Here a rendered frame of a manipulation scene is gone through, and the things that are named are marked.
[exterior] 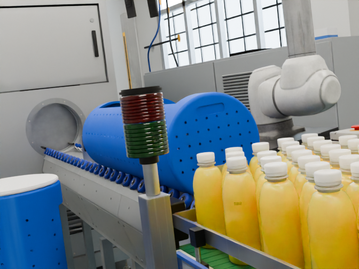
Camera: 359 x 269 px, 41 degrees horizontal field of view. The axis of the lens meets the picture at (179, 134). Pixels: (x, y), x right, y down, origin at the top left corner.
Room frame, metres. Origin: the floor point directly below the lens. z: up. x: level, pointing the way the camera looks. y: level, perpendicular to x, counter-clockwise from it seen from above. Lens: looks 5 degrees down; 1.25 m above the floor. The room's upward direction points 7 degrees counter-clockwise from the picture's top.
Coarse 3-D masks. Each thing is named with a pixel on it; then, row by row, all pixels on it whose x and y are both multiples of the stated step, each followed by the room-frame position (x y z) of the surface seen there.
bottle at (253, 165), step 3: (252, 153) 1.10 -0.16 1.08; (255, 153) 1.09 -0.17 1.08; (255, 156) 1.10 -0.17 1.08; (252, 159) 1.10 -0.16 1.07; (255, 159) 1.09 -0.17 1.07; (249, 162) 1.10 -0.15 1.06; (252, 162) 1.09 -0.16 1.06; (255, 162) 1.08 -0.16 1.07; (249, 165) 1.10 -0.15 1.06; (252, 165) 1.09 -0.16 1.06; (255, 165) 1.08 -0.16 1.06; (258, 165) 1.08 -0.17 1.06; (252, 168) 1.09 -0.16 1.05; (255, 168) 1.08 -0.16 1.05; (252, 171) 1.08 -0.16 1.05; (252, 174) 1.08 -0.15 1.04
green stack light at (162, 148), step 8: (160, 120) 0.70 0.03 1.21; (128, 128) 0.68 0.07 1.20; (136, 128) 0.68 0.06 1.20; (144, 128) 0.68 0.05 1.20; (152, 128) 0.68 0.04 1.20; (160, 128) 0.68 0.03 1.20; (128, 136) 0.69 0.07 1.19; (136, 136) 0.68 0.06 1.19; (144, 136) 0.68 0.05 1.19; (152, 136) 0.68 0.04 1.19; (160, 136) 0.68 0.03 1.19; (128, 144) 0.69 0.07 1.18; (136, 144) 0.68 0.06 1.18; (144, 144) 0.68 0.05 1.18; (152, 144) 0.68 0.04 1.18; (160, 144) 0.68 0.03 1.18; (168, 144) 0.70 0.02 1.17; (128, 152) 0.69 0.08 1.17; (136, 152) 0.68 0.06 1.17; (144, 152) 0.68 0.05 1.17; (152, 152) 0.68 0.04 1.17; (160, 152) 0.68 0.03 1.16; (168, 152) 0.70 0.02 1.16
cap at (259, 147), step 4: (252, 144) 1.10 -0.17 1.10; (256, 144) 1.09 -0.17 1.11; (260, 144) 1.09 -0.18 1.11; (264, 144) 1.09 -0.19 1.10; (268, 144) 1.09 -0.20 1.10; (252, 148) 1.10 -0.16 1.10; (256, 148) 1.09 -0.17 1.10; (260, 148) 1.08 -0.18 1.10; (264, 148) 1.09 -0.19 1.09; (268, 148) 1.10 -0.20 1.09; (256, 152) 1.09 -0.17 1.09
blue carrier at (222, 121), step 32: (192, 96) 1.26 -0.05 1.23; (224, 96) 1.27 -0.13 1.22; (96, 128) 1.80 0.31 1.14; (192, 128) 1.23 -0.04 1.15; (224, 128) 1.27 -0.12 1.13; (256, 128) 1.31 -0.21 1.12; (96, 160) 1.93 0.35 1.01; (128, 160) 1.50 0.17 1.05; (160, 160) 1.24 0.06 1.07; (192, 160) 1.22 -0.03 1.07; (224, 160) 1.26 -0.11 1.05; (192, 192) 1.22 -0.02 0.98
